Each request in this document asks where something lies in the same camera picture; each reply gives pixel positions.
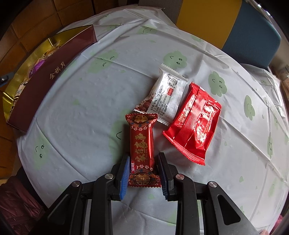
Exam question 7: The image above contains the shiny red snack packet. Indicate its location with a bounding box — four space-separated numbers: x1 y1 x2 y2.
163 82 222 166

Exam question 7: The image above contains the maroon box with gold lining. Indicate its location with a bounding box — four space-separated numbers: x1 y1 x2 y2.
2 24 98 133

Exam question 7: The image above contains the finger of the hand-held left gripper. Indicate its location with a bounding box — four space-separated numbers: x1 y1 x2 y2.
0 72 13 87

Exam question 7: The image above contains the dark red gold-print candy bar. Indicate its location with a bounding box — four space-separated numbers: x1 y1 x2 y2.
125 113 161 188

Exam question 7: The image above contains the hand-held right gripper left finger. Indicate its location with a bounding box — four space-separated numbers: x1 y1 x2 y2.
47 154 132 235

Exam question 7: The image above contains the person's maroon jacket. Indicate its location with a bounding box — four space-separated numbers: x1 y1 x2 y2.
0 176 46 235

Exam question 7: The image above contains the pink cloth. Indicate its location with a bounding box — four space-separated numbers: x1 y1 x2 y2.
271 215 284 234

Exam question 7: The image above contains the purple wrapped candy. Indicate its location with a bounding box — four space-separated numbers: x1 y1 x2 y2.
30 57 47 73

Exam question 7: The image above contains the pale blue cloud-print tablecloth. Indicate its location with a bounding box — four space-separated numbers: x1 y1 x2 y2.
16 5 289 235

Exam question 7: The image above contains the grey yellow blue chair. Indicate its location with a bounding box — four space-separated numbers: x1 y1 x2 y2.
139 0 281 69

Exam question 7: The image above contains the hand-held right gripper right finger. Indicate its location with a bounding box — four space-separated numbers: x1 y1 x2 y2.
157 152 260 235

